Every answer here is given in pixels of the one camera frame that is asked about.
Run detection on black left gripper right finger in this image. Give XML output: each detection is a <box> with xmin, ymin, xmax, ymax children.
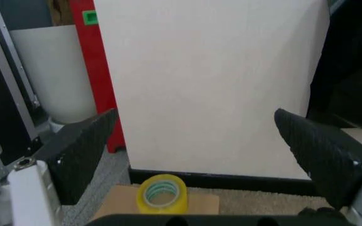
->
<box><xmin>273</xmin><ymin>108</ymin><xmax>362</xmax><ymax>226</ymax></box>

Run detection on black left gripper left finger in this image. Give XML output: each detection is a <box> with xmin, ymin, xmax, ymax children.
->
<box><xmin>0</xmin><ymin>108</ymin><xmax>120</xmax><ymax>226</ymax></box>

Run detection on white cylindrical bin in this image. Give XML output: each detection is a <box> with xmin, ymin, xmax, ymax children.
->
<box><xmin>8</xmin><ymin>24</ymin><xmax>98</xmax><ymax>124</ymax></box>

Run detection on black furniture panel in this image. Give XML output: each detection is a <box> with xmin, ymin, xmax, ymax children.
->
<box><xmin>306</xmin><ymin>0</ymin><xmax>362</xmax><ymax>129</ymax></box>

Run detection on flat brown cardboard piece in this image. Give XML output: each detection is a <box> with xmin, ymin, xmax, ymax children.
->
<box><xmin>94</xmin><ymin>185</ymin><xmax>220</xmax><ymax>215</ymax></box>

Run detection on black aluminium-edged case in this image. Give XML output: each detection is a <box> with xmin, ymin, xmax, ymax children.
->
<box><xmin>0</xmin><ymin>0</ymin><xmax>50</xmax><ymax>167</ymax></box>

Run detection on yellow clear tape roll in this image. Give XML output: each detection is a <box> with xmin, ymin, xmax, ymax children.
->
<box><xmin>135</xmin><ymin>174</ymin><xmax>189</xmax><ymax>215</ymax></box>

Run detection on tall white cabinet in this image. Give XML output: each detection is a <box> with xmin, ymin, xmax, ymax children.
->
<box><xmin>92</xmin><ymin>0</ymin><xmax>331</xmax><ymax>181</ymax></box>

